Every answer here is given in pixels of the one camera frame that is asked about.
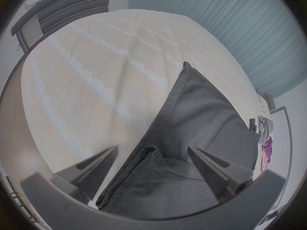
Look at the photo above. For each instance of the pink garment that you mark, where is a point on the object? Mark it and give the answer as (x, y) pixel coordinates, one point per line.
(263, 160)

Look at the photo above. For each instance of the white printed pillow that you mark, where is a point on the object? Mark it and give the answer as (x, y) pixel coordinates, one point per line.
(262, 104)

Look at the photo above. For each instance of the blue-green curtain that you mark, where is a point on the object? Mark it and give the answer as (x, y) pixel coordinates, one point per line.
(263, 44)
(172, 1)

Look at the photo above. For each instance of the grey bedside table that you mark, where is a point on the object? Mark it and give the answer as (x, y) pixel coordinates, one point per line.
(269, 99)

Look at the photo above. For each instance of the purple garment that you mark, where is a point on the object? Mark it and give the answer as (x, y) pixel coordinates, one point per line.
(268, 148)

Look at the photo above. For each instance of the black T-shirt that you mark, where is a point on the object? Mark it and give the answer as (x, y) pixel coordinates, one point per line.
(196, 109)

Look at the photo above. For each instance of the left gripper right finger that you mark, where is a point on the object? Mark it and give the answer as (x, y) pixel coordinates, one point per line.
(220, 178)

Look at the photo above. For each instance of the bed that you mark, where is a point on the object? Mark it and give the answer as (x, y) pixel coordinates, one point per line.
(96, 80)

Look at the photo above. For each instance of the grey garment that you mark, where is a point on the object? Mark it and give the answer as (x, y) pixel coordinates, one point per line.
(265, 128)

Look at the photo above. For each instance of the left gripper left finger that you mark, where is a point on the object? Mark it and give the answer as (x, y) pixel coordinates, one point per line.
(88, 176)

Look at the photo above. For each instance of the black chest of drawers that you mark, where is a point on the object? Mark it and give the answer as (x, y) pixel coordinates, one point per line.
(72, 11)

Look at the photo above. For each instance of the black dressing table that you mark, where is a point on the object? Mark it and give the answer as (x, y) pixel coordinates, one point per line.
(26, 23)

